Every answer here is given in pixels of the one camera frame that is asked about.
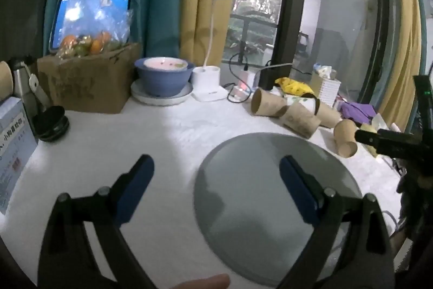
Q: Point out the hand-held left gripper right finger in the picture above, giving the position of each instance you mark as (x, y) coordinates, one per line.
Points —
(298, 189)

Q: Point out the cardboard box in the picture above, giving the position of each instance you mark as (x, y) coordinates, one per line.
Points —
(91, 82)

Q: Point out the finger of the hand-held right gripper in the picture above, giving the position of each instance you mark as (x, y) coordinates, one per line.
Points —
(389, 141)

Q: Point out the yellow snack packet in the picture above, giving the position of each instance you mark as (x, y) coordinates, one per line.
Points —
(293, 86)

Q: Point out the blue bowl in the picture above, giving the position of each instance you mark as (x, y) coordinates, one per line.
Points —
(162, 80)

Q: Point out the yellow curtain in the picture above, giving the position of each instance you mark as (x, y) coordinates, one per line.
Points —
(203, 28)
(404, 38)

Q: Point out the white power strip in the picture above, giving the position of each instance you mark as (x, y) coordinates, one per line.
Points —
(241, 94)

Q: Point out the plastic bag of fruit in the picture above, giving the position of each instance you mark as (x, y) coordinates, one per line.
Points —
(93, 31)

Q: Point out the white desk lamp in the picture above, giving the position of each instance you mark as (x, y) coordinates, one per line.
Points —
(211, 38)

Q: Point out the black power adapter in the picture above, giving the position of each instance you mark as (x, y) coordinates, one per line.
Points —
(269, 78)

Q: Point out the round grey plate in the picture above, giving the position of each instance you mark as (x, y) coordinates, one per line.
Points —
(270, 214)

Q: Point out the pink bowl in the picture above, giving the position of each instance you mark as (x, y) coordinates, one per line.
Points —
(165, 64)

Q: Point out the purple cloth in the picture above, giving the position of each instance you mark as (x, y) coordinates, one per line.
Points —
(358, 111)

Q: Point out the black round lid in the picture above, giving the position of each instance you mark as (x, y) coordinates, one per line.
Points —
(50, 124)

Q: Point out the white and blue carton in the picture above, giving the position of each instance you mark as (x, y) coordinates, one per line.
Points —
(13, 146)

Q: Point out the white woven basket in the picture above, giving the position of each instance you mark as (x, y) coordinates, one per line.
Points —
(326, 87)

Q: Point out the white plate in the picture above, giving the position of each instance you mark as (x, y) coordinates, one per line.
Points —
(142, 96)

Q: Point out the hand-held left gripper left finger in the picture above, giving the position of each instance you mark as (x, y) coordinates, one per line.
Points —
(135, 189)

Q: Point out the black mesh chair back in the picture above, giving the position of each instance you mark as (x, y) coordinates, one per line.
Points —
(20, 18)

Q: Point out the small brown paper cup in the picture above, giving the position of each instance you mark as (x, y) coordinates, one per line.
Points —
(345, 139)

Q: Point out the steel thermos bottle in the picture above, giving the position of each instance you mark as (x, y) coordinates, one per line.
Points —
(23, 86)

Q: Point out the white patterned paper cup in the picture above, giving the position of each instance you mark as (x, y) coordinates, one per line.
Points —
(301, 101)

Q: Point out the person's left hand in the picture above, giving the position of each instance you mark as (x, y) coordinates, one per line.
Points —
(203, 282)

